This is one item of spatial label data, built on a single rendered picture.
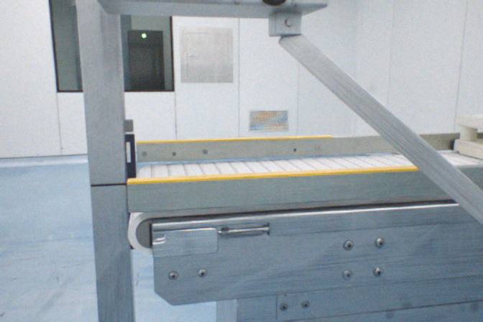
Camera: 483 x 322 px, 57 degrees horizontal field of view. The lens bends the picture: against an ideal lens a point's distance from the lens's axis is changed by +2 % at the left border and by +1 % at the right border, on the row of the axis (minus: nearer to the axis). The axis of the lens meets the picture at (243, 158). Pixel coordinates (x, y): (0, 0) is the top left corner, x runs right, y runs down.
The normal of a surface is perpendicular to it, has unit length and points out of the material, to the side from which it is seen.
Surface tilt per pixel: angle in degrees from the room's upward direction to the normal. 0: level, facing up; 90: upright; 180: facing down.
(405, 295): 90
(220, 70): 90
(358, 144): 90
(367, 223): 90
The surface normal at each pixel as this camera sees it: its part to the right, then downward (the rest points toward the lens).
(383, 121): -0.37, 0.12
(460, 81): -0.96, 0.06
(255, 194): 0.20, 0.18
